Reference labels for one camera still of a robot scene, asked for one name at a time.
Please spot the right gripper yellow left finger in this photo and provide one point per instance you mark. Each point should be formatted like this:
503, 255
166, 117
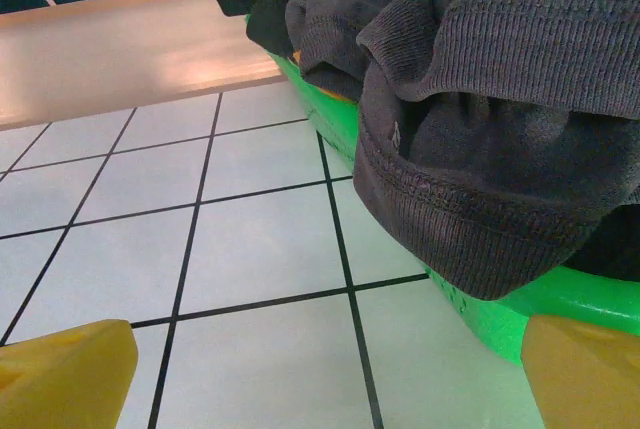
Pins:
60, 379

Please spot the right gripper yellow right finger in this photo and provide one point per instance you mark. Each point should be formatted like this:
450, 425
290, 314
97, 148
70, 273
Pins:
585, 379

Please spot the dark grey t-shirt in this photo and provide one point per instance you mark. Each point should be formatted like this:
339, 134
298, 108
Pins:
500, 24

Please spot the green plastic basket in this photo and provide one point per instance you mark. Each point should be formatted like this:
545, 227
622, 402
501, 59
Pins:
575, 301

